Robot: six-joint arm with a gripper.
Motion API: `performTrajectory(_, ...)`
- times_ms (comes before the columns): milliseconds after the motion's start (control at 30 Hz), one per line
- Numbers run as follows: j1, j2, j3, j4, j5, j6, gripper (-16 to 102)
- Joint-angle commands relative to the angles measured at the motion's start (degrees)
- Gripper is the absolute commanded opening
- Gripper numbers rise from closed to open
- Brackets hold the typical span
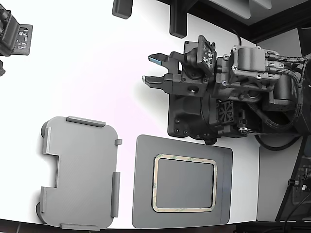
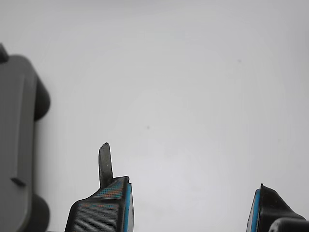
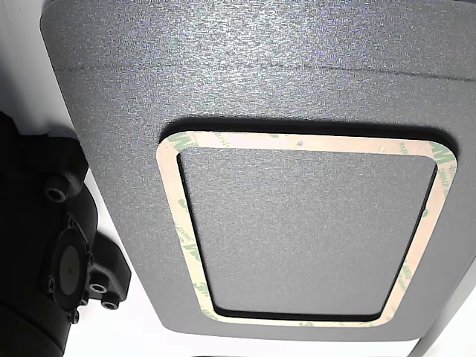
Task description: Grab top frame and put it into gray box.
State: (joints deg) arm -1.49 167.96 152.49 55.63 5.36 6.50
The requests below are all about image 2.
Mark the gray plastic box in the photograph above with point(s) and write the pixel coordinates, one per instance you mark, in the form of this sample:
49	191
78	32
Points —
14	120

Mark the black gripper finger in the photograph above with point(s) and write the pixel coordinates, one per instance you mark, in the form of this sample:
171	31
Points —
270	212
96	215

